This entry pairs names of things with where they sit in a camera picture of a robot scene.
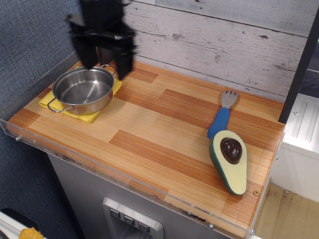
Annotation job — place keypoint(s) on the yellow folded cloth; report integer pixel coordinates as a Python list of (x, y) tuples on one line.
[(74, 109)]

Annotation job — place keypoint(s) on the black vertical post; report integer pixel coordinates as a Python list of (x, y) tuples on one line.
[(106, 56), (301, 70)]

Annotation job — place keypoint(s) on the toy avocado half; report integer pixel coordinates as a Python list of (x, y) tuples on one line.
[(228, 152)]

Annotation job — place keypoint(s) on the clear acrylic table guard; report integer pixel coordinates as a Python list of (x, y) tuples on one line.
[(152, 138)]

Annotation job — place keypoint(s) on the black left vertical post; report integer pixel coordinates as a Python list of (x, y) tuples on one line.
[(106, 56)]

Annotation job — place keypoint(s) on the black right vertical post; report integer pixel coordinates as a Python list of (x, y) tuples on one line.
[(301, 70)]

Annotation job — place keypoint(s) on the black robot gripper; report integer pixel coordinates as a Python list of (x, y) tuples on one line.
[(100, 24)]

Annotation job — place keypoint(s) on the grey toy fridge dispenser panel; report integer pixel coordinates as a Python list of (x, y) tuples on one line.
[(127, 223)]

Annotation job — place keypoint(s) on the white ribbed box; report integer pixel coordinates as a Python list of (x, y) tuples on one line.
[(296, 165)]

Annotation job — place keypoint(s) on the stainless steel pot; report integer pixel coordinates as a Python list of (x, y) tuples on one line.
[(83, 89)]

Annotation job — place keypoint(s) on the blue handled metal fork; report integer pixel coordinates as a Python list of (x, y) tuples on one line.
[(228, 99)]

